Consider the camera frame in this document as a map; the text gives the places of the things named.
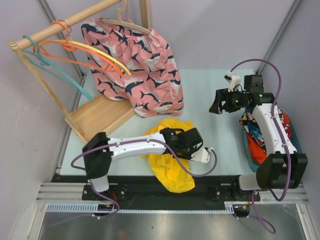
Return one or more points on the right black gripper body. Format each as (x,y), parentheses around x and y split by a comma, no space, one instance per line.
(234,100)

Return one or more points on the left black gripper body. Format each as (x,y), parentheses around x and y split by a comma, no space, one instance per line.
(186,152)

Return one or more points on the yellow shorts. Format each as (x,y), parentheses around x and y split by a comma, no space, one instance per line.
(165,167)

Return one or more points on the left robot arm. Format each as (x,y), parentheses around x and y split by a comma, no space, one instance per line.
(101,150)

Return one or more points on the colourful cartoon print shorts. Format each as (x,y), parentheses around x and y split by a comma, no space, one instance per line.
(253,130)

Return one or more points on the pink shark print shorts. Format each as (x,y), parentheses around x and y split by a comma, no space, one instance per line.
(152,85)

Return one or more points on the beige hanger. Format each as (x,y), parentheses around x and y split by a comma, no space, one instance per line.
(124,20)

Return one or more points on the yellow hanger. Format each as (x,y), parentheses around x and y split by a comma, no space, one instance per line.
(112,65)

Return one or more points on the orange hanger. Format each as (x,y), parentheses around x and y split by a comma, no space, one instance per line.
(93,60)

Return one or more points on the teal laundry basket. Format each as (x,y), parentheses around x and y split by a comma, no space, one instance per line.
(294,140)

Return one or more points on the wooden clothes rack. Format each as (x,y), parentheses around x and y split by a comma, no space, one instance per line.
(101,114)

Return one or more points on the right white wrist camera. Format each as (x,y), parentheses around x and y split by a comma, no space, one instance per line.
(233,80)

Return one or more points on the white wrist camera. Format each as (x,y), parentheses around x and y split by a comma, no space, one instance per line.
(203,155)
(233,80)

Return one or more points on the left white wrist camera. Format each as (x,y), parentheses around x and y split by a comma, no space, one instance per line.
(203,155)

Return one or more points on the white slotted cable duct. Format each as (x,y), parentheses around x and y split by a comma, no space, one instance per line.
(140,207)

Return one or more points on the aluminium frame rail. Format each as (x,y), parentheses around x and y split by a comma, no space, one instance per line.
(72,192)

